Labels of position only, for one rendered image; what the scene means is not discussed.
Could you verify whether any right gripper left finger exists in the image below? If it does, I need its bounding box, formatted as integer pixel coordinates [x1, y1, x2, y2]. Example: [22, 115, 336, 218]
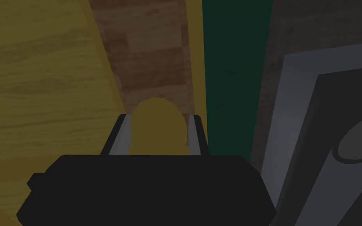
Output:
[100, 113, 133, 156]

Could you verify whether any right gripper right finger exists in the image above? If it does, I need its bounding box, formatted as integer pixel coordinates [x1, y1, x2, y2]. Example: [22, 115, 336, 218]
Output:
[187, 115, 210, 156]

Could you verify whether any yellow round door knob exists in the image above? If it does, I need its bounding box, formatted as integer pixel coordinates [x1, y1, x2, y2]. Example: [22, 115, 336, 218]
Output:
[127, 97, 190, 156]

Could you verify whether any yellow wooden door leaf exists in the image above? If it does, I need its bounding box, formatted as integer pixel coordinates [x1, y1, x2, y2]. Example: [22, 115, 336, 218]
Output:
[0, 0, 128, 226]

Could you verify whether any grey appliance with round part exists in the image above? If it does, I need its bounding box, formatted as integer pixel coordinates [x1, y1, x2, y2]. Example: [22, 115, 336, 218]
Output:
[260, 40, 362, 226]

